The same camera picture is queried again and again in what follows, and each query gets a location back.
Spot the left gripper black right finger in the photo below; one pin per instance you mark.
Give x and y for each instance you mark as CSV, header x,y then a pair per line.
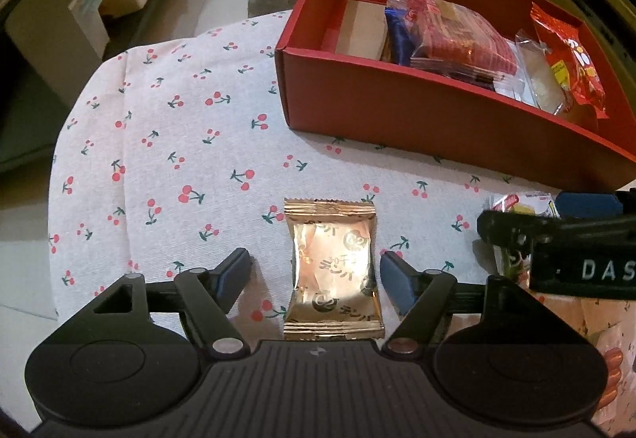
x,y
421,298

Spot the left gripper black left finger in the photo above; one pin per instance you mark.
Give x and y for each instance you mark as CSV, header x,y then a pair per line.
x,y
206,297

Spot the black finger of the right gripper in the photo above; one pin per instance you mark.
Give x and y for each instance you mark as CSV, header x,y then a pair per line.
x,y
578,205
517,230

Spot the white red snack packet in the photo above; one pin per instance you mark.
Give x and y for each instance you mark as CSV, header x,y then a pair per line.
x,y
509,263

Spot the gold foil snack packet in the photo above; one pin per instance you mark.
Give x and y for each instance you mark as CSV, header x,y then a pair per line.
x,y
334,294

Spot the clear wrapped rice cake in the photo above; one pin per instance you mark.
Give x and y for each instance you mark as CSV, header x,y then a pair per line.
x,y
534,83

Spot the orange red chip bag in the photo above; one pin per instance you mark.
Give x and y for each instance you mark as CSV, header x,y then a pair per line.
x,y
569,61

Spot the cherry print tablecloth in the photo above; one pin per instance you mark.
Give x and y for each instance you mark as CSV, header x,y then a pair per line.
x,y
178,153

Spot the red wrapped snack pack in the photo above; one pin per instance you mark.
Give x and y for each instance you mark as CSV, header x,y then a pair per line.
x,y
455,41

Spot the red cardboard box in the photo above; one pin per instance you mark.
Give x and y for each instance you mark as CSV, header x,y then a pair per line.
x,y
379,102

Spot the blue snack packet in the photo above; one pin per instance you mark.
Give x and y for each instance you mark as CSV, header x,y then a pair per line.
x,y
400,45

